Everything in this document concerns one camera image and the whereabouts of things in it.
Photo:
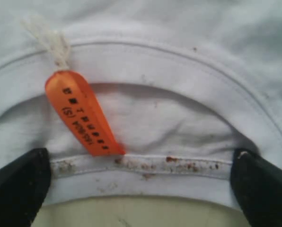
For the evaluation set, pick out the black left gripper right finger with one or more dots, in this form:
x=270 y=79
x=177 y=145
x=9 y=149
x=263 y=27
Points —
x=257 y=187

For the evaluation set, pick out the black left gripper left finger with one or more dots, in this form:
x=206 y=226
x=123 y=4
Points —
x=24 y=184

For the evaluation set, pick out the white t-shirt red patch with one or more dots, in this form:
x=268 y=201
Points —
x=182 y=83

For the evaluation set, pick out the orange neck label tag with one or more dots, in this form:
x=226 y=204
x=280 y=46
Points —
x=71 y=95

